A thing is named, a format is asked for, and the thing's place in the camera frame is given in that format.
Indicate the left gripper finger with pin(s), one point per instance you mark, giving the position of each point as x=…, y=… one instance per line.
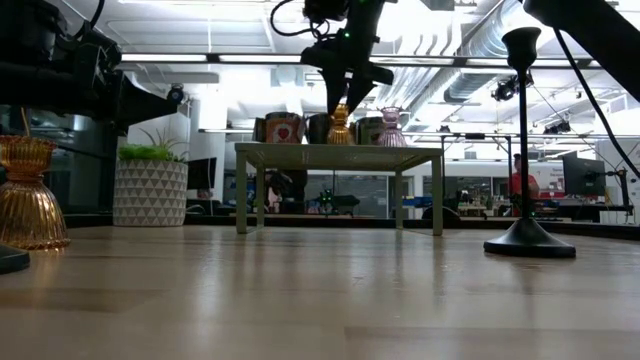
x=140, y=97
x=160, y=111

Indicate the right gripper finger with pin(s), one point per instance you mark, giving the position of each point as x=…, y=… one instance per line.
x=334, y=87
x=359, y=90

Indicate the amber glass candle holder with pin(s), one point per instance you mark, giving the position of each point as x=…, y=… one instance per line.
x=340, y=132
x=27, y=210

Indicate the pink glass candle holder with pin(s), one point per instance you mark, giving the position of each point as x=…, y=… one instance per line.
x=391, y=135

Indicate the red heart mug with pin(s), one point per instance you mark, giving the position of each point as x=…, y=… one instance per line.
x=282, y=131

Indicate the black candlestick holder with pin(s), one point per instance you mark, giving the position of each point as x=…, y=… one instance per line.
x=10, y=260
x=527, y=245

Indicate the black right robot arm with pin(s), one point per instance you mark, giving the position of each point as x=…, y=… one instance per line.
x=590, y=35

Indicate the black background robot arm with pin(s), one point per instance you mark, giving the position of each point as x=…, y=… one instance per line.
x=345, y=202

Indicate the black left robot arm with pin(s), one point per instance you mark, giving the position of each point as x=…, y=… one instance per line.
x=25, y=50

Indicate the green perforated metal shelf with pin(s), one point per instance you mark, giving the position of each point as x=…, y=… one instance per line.
x=340, y=156

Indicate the black computer monitor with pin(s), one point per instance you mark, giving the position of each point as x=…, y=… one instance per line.
x=202, y=173
x=582, y=175

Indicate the succulent in white pot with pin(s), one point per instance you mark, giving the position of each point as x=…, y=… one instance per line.
x=150, y=195

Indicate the long ceiling light bar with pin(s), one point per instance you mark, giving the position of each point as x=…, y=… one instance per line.
x=250, y=58

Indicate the black ceiling spotlight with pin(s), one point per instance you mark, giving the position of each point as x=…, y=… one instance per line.
x=505, y=90

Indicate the person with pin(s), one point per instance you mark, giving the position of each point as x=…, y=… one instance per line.
x=533, y=185

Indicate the black ceiling track lights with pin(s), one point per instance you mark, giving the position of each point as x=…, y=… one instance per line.
x=556, y=129

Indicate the black background desk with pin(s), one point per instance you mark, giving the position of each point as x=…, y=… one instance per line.
x=590, y=210

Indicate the round black ceiling camera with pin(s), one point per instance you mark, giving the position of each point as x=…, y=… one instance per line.
x=176, y=92

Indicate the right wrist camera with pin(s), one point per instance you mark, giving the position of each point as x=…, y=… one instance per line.
x=325, y=9

